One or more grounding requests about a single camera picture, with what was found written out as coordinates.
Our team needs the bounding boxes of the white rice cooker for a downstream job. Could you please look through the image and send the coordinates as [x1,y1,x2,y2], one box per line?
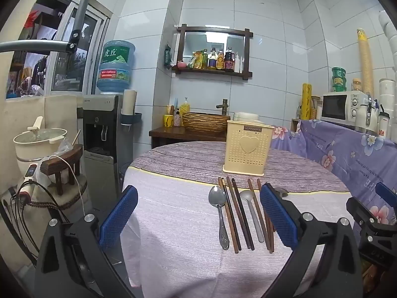
[232,112,260,121]

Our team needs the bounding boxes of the grey water dispenser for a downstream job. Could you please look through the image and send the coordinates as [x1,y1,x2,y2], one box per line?
[81,95,125,213]

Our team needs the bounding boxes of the grey metal tube frame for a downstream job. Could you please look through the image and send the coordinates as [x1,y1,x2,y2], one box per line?
[0,0,98,57]

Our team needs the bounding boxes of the white framed window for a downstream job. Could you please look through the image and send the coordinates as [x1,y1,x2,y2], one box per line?
[50,0,110,94]

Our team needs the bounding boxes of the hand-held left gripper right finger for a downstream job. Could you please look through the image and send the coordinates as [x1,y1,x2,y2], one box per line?
[260,183,363,298]

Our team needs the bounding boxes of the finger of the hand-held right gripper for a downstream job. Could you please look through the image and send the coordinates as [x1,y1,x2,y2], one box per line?
[346,196,381,224]
[376,182,397,207]

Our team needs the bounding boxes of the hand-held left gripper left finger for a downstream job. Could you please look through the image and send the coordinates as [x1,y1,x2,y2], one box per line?
[34,185,138,298]

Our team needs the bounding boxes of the cream plastic utensil holder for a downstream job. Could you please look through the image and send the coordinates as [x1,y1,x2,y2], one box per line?
[222,119,275,176]

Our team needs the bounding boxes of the wooden framed mirror shelf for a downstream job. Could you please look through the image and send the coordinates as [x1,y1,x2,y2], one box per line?
[172,23,254,83]

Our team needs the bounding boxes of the dark wooden cabinet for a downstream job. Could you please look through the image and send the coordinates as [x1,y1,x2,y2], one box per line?
[149,127,228,150]

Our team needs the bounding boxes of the white power strip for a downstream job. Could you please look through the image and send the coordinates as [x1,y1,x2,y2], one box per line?
[17,163,40,202]

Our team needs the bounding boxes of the dark soy sauce bottle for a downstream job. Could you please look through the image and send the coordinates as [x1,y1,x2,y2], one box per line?
[224,47,234,71]

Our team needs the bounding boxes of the white cable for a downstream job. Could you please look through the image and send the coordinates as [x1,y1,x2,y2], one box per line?
[50,154,88,216]

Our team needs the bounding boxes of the cream pot with lid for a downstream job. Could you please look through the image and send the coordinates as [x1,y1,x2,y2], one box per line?
[13,116,68,176]

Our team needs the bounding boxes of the clear storage jar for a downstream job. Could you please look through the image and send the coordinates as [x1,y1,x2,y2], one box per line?
[311,96,322,120]

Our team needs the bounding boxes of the tall yellow paper cup stack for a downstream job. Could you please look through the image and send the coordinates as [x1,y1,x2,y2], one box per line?
[356,28,376,96]

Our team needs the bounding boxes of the stack of white cups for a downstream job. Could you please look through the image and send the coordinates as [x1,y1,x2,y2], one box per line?
[378,9,397,117]

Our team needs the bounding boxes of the white bottle with black cap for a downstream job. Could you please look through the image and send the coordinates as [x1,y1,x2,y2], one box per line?
[377,103,390,139]

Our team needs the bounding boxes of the white microwave oven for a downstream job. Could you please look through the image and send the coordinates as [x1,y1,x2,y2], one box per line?
[320,91,368,125]

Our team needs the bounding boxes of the stack of green bowls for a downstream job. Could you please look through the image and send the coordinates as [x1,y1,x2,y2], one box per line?
[331,67,347,93]

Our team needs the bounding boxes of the blue water jug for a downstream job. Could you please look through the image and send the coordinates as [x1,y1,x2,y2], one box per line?
[96,40,136,95]

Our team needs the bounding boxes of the blue cup holder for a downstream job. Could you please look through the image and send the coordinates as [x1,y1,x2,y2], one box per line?
[120,113,142,128]

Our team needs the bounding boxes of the grey matte spoon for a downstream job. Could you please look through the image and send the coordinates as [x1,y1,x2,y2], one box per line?
[239,189,265,243]

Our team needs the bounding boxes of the woven pattern wash basin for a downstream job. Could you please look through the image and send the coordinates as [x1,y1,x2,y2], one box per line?
[182,112,232,135]

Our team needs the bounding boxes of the ornate-handled metal spoon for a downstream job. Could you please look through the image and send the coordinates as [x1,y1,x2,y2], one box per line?
[208,186,230,250]

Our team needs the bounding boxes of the white paper cup sleeve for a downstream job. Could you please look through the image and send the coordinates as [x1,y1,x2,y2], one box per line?
[122,89,137,125]

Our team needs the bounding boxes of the dark wooden chopstick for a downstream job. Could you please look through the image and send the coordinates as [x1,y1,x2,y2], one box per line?
[231,178,255,250]
[221,183,242,251]

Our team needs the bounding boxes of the yellow wrapped roll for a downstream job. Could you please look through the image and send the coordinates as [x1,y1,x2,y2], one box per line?
[302,83,312,120]

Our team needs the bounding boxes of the black cables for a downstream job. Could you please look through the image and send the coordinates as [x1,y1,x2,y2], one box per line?
[0,180,70,267]

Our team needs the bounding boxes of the white thermos jug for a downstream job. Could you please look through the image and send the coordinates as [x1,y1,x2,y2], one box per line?
[357,93,381,135]

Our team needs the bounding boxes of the purple floral cloth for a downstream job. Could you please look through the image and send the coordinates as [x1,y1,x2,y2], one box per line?
[270,119,397,225]

